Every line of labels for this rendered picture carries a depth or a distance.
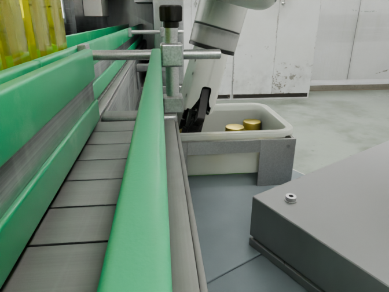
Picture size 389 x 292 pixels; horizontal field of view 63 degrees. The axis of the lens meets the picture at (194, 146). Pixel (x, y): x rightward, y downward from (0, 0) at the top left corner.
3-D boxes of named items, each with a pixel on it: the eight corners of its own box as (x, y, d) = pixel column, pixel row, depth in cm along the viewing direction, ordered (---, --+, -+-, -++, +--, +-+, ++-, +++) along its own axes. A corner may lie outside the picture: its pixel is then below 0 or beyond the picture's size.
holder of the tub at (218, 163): (125, 150, 64) (122, 112, 61) (259, 145, 67) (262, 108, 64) (114, 193, 48) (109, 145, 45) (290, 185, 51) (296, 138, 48)
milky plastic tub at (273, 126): (152, 146, 65) (150, 104, 61) (260, 142, 67) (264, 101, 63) (150, 189, 49) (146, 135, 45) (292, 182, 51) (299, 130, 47)
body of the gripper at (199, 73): (187, 32, 55) (172, 95, 59) (194, 36, 45) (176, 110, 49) (228, 44, 56) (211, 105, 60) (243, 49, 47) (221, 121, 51)
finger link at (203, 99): (203, 70, 51) (194, 95, 55) (202, 106, 46) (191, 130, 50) (210, 72, 51) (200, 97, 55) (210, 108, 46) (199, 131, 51)
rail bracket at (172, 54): (90, 109, 42) (76, 4, 37) (216, 106, 43) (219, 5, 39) (84, 116, 39) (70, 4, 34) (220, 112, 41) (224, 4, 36)
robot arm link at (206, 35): (190, 21, 54) (186, 37, 55) (197, 21, 46) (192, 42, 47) (231, 33, 56) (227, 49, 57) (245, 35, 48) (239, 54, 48)
